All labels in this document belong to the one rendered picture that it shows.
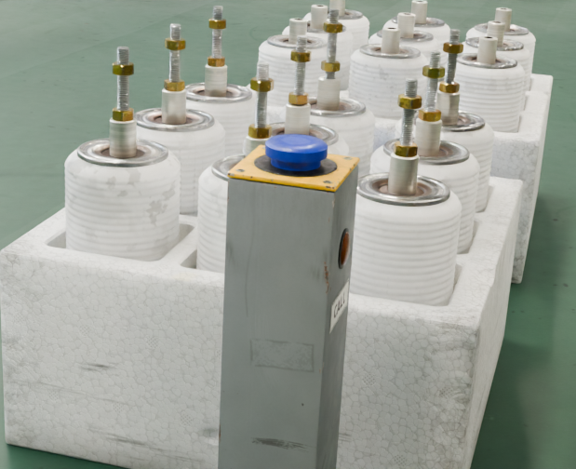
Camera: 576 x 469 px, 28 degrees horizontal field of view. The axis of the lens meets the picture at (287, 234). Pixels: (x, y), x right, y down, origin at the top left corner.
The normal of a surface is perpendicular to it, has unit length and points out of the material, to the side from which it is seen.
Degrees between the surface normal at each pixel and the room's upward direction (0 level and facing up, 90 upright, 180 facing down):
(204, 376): 90
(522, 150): 90
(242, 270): 90
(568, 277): 0
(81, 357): 90
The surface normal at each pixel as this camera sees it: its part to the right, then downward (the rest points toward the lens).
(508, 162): -0.25, 0.33
